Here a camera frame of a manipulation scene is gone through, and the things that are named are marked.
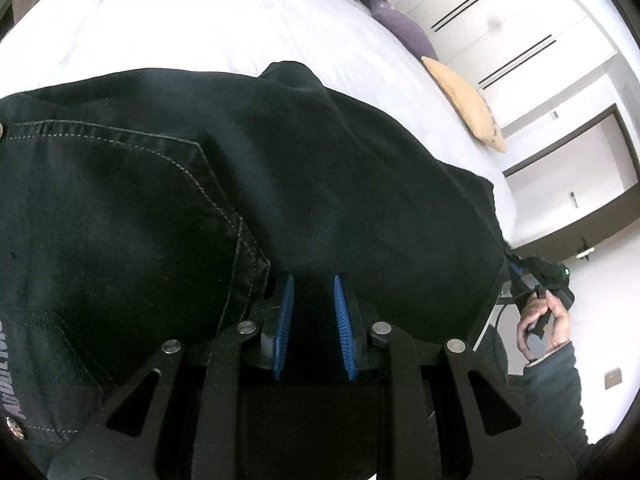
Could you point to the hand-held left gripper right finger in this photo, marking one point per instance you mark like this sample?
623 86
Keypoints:
344 317

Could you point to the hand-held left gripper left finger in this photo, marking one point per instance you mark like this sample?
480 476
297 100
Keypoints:
284 317

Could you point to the black pants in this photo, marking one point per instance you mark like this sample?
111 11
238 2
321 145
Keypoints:
240 200

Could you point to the person's right forearm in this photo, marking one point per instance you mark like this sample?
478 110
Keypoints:
550 400

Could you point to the person's right hand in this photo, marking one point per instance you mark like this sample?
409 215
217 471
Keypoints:
552 327

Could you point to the orange pillow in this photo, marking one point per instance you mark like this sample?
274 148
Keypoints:
467 102

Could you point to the white wardrobe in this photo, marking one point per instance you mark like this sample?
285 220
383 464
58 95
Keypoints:
505 45

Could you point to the purple pillow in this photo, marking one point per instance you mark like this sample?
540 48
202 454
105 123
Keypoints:
400 22

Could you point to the white bed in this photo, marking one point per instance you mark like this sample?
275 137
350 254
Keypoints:
200 25

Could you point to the wall socket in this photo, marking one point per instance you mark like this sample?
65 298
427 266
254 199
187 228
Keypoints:
613 378

